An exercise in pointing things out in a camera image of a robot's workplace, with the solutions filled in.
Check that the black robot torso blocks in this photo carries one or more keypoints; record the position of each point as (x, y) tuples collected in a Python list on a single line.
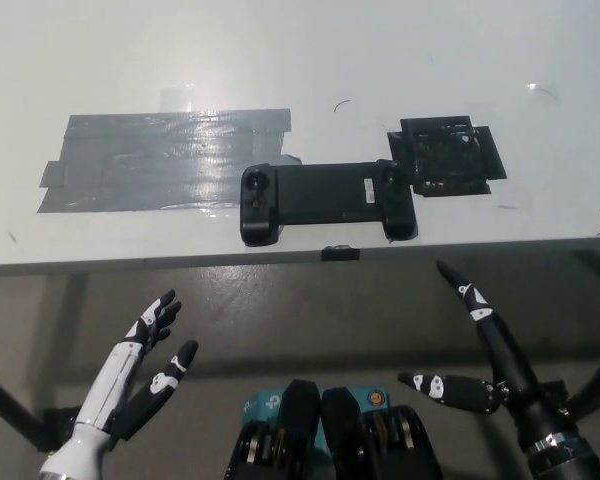
[(340, 440)]

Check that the black tape square patch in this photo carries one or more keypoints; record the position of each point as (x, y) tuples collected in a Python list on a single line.
[(445, 160)]

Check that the grey duct tape patch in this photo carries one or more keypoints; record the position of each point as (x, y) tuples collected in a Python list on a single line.
[(145, 165)]

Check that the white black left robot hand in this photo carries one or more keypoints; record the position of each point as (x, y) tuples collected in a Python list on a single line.
[(115, 380)]

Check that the teal router box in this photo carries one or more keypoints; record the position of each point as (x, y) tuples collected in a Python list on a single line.
[(262, 402)]

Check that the small black tape strip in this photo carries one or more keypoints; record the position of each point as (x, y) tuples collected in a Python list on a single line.
[(340, 253)]

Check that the black game controller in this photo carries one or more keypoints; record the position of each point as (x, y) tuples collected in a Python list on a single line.
[(330, 192)]

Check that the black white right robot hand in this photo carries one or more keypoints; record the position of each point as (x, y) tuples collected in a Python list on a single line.
[(515, 370)]

